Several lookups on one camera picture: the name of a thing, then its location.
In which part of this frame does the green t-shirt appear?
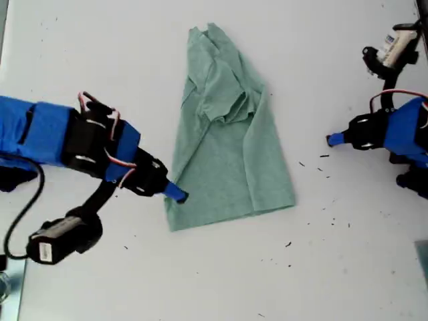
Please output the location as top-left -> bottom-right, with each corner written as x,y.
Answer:
163,22 -> 297,233

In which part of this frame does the steel clamp plate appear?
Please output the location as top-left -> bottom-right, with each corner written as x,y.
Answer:
0,257 -> 28,306

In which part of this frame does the red and white wire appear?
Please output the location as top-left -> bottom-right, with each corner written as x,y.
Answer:
77,90 -> 138,190
368,88 -> 428,116

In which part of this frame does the white labelled camera box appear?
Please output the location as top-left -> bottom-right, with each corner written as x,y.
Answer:
380,28 -> 419,67

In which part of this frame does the black camera box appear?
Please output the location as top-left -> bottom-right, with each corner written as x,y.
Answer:
25,207 -> 104,265

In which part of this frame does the black camera cable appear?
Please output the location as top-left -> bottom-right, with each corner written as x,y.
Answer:
4,156 -> 47,260

